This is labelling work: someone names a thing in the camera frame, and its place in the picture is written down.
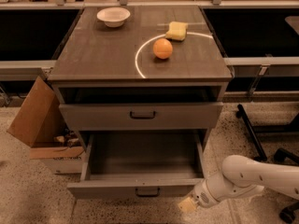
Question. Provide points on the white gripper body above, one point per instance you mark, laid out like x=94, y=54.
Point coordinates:
x=202, y=196

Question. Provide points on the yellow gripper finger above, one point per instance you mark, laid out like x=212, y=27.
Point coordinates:
x=187, y=205

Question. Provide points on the grey drawer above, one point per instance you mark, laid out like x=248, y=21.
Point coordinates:
x=141, y=116
x=144, y=164

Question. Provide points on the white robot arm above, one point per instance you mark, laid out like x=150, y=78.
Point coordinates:
x=241, y=177

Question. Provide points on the grey top drawer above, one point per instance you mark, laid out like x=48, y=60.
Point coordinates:
x=141, y=116

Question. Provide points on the grey drawer cabinet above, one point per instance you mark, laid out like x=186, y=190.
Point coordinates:
x=101, y=65

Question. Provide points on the black chair base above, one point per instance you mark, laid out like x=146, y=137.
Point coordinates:
x=290, y=187

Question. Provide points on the orange ball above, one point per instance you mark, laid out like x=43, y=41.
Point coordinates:
x=162, y=48

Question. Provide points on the yellow sponge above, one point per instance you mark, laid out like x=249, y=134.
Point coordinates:
x=177, y=31

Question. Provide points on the open cardboard box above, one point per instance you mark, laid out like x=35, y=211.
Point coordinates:
x=40, y=125

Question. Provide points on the white bowl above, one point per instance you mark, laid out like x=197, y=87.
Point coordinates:
x=113, y=17

